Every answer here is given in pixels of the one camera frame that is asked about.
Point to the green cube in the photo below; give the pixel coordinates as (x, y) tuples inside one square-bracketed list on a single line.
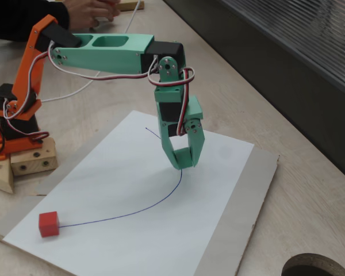
[(184, 158)]

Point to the black sleeved forearm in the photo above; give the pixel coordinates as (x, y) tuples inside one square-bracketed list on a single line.
[(17, 20)]

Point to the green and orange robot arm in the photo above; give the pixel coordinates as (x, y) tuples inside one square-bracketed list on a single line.
[(103, 54)]

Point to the red cube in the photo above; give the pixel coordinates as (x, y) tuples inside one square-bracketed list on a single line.
[(49, 225)]

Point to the wooden base block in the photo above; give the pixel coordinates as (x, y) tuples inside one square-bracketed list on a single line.
[(28, 161)]

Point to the grey laminated wooden board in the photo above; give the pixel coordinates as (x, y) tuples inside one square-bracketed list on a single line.
[(238, 201)]

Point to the person's hand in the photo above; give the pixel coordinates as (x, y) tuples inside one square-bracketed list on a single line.
[(86, 13)]

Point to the ribbed glass desk partition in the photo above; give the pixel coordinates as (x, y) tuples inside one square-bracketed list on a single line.
[(276, 72)]

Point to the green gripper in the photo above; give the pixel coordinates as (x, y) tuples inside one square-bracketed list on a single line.
[(196, 137)]

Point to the light wooden plank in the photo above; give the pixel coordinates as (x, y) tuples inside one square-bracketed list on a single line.
[(125, 6)]

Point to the white paper sheet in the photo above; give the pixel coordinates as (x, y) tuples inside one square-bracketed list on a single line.
[(132, 201)]

